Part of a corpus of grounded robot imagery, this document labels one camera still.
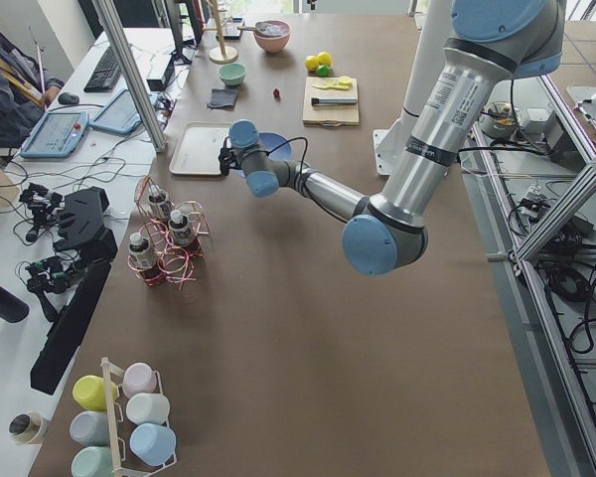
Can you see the pink bowl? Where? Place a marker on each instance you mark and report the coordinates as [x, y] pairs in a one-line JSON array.
[[272, 36]]

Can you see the white cup rack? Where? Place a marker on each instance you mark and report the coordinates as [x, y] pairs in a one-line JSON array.
[[115, 417]]

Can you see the wooden stand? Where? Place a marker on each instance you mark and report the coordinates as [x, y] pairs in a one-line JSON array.
[[222, 54]]

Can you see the upper bottle in rack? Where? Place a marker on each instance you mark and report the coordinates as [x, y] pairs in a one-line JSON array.
[[160, 203]]

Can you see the grey folded cloth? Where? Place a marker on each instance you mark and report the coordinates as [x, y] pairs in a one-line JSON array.
[[223, 98]]

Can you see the upper yellow lemon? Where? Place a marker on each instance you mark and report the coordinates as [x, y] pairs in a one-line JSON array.
[[324, 59]]

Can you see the tape roll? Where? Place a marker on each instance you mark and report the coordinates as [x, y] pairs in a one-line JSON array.
[[28, 428]]

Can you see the computer mouse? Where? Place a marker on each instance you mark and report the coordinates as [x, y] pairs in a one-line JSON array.
[[66, 98]]

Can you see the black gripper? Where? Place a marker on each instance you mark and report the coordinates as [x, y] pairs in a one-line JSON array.
[[224, 160]]

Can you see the blue teach pendant left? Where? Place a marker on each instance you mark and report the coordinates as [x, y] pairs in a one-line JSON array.
[[56, 135]]

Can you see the green lime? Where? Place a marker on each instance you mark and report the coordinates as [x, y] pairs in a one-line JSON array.
[[323, 71]]

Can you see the yellow plastic knife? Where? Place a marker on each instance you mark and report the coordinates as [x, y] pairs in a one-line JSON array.
[[322, 86]]

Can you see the aluminium frame post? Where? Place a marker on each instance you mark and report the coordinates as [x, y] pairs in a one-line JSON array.
[[112, 26]]

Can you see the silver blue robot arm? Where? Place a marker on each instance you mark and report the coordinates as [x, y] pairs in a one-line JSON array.
[[469, 47]]

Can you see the yellow lemon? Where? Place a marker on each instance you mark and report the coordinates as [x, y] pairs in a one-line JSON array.
[[311, 63], [324, 59]]

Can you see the black water bottle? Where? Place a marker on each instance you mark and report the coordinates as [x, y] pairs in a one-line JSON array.
[[12, 308]]

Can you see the person in dark jacket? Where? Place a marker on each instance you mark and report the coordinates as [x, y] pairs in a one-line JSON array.
[[26, 89]]

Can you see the blue teach pendant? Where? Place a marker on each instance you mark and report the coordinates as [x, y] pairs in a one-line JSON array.
[[56, 135], [119, 116]]

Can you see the upper lemon slice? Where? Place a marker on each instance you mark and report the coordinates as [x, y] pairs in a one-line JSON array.
[[345, 81]]

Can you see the blue cup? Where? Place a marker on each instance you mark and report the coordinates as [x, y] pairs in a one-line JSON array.
[[153, 444]]

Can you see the mint green cup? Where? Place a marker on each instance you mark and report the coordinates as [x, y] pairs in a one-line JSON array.
[[93, 461]]

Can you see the yellow cup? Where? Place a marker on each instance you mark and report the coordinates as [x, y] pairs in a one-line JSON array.
[[88, 392]]

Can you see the blue teach pendant right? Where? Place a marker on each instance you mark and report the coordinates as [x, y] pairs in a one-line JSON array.
[[119, 116]]

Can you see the steel muddler black tip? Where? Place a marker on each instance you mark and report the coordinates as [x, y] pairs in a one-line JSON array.
[[333, 101]]

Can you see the cream tray with bear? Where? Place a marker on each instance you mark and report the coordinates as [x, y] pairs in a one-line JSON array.
[[198, 149]]

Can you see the green bowl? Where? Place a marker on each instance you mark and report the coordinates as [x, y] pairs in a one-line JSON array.
[[232, 75]]

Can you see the wooden cutting board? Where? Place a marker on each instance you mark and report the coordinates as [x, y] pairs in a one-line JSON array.
[[330, 115]]

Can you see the black keyboard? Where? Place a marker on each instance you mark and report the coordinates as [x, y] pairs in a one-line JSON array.
[[105, 75]]

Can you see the lower yellow lemon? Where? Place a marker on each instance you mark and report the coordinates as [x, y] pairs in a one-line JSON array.
[[311, 63]]

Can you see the pink cup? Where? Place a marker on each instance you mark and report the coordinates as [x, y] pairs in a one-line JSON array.
[[139, 378]]

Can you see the white cup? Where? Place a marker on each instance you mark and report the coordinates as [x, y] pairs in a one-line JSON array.
[[148, 408]]

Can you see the grey cup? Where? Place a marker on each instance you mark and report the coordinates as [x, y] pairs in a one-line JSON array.
[[90, 428]]

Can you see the blue plate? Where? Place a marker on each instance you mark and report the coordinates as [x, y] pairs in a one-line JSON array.
[[275, 146]]

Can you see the copper wire bottle rack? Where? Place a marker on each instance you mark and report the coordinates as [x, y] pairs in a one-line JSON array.
[[177, 264]]

